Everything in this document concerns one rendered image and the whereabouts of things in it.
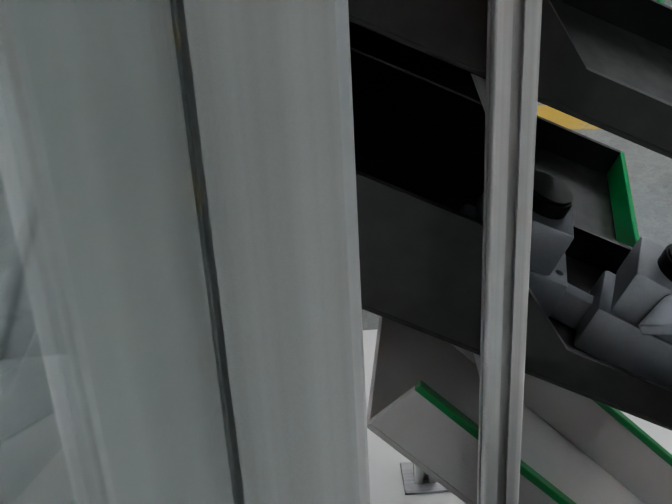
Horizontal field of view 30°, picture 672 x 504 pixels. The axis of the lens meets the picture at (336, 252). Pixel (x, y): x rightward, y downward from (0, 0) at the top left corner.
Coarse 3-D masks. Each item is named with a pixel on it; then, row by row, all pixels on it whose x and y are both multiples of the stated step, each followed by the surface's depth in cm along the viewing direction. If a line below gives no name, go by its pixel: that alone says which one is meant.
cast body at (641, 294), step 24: (648, 240) 69; (624, 264) 70; (648, 264) 67; (576, 288) 70; (600, 288) 70; (624, 288) 67; (648, 288) 66; (552, 312) 71; (576, 312) 70; (600, 312) 68; (624, 312) 67; (648, 312) 67; (576, 336) 69; (600, 336) 68; (624, 336) 68; (648, 336) 68; (624, 360) 69; (648, 360) 68
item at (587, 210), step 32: (352, 32) 86; (416, 64) 87; (448, 64) 87; (544, 128) 89; (544, 160) 88; (576, 160) 90; (608, 160) 90; (576, 192) 86; (608, 192) 88; (576, 224) 78; (608, 224) 85
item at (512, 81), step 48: (528, 0) 52; (528, 48) 53; (528, 96) 54; (528, 144) 55; (528, 192) 57; (528, 240) 58; (528, 288) 60; (480, 336) 63; (480, 384) 65; (480, 432) 66; (432, 480) 111; (480, 480) 68
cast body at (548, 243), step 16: (544, 176) 68; (544, 192) 67; (560, 192) 67; (464, 208) 70; (480, 208) 69; (544, 208) 66; (560, 208) 66; (544, 224) 66; (560, 224) 67; (544, 240) 67; (560, 240) 66; (544, 256) 67; (560, 256) 67; (544, 272) 68; (560, 272) 69; (544, 288) 68; (560, 288) 68; (544, 304) 69
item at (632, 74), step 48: (384, 0) 55; (432, 0) 55; (480, 0) 55; (576, 0) 68; (624, 0) 67; (432, 48) 56; (480, 48) 56; (576, 48) 56; (624, 48) 66; (576, 96) 57; (624, 96) 57
